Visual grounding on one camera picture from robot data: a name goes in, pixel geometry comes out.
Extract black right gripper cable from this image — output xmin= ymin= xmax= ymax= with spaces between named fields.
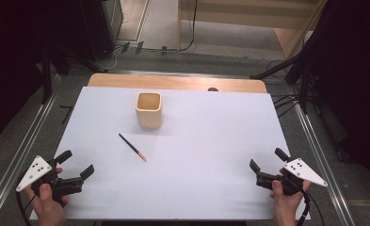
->
xmin=294 ymin=175 xmax=327 ymax=226

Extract metal floor rail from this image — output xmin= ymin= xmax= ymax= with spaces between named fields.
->
xmin=287 ymin=90 xmax=358 ymax=226
xmin=0 ymin=74 xmax=61 ymax=226

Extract person's right hand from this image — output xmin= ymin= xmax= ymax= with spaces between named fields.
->
xmin=269 ymin=169 xmax=313 ymax=226

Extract white floor cable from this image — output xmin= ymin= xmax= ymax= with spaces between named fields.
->
xmin=94 ymin=43 xmax=124 ymax=72

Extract square wooden cup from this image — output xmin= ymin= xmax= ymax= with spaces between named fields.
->
xmin=135 ymin=91 xmax=164 ymax=130

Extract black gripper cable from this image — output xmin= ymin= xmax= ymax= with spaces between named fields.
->
xmin=15 ymin=170 xmax=36 ymax=226
xmin=294 ymin=175 xmax=327 ymax=226

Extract person's left hand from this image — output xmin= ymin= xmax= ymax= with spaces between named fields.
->
xmin=24 ymin=167 xmax=70 ymax=226

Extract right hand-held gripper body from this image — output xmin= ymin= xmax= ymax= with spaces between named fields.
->
xmin=255 ymin=157 xmax=329 ymax=197

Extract black cabinet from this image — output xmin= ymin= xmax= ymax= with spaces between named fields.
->
xmin=78 ymin=0 xmax=124 ymax=62

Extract wooden table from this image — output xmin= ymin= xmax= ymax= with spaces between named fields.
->
xmin=87 ymin=73 xmax=268 ymax=94

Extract wooden steps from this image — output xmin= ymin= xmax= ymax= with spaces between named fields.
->
xmin=177 ymin=0 xmax=328 ymax=60

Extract white board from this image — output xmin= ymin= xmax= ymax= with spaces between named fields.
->
xmin=29 ymin=86 xmax=312 ymax=220

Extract hanging black cable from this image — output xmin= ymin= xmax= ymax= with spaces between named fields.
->
xmin=178 ymin=0 xmax=200 ymax=53

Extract dark curtain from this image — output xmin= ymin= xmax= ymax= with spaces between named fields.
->
xmin=0 ymin=0 xmax=83 ymax=150
xmin=311 ymin=0 xmax=370 ymax=192

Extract black floor cables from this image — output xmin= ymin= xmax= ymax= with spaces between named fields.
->
xmin=271 ymin=93 xmax=301 ymax=119

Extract dark pencil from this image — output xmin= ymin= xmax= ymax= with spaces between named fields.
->
xmin=118 ymin=133 xmax=149 ymax=163

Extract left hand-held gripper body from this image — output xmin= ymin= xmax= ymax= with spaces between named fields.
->
xmin=15 ymin=155 xmax=86 ymax=208

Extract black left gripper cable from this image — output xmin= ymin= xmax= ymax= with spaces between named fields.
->
xmin=15 ymin=170 xmax=36 ymax=226

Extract black metal stand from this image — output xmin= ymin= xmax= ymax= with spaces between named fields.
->
xmin=36 ymin=43 xmax=108 ymax=105
xmin=249 ymin=31 xmax=318 ymax=116

